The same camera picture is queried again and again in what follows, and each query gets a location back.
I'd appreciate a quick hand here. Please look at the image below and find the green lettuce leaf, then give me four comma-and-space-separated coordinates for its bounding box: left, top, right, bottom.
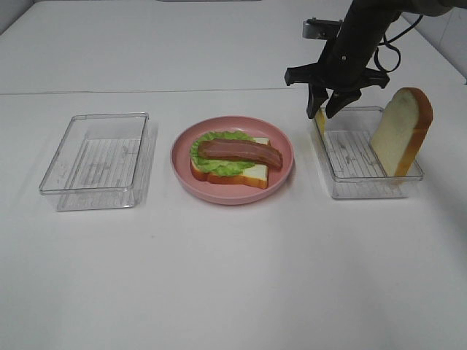
190, 131, 255, 176

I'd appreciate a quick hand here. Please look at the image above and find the clear left plastic tray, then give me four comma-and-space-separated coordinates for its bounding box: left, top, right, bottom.
39, 112, 151, 211

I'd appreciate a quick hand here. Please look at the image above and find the clear right plastic tray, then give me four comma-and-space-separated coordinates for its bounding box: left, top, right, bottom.
312, 106, 424, 200

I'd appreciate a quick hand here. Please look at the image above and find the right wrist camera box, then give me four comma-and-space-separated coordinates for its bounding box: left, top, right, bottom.
302, 17, 343, 40

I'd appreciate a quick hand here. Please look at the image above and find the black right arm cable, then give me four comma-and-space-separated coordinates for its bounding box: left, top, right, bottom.
370, 10, 426, 73

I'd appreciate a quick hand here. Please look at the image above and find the tray bacon strip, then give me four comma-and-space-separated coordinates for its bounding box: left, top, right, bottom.
198, 139, 283, 169

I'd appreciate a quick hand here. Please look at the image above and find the clear plastic tray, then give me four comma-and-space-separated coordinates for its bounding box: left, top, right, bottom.
39, 112, 151, 211
312, 106, 424, 200

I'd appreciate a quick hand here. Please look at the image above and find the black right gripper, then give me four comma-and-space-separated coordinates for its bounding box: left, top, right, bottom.
285, 1, 400, 119

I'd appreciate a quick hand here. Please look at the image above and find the yellow cheese slice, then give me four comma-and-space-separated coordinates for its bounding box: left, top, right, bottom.
314, 109, 326, 136

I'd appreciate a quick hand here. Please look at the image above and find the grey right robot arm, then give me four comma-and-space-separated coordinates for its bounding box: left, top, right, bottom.
285, 1, 466, 119

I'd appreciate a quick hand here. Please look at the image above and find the pink round plate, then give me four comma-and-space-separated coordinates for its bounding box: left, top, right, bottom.
171, 116, 294, 205

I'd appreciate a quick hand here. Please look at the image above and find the tray bread slice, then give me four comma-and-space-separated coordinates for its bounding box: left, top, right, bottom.
190, 159, 269, 190
371, 87, 433, 177

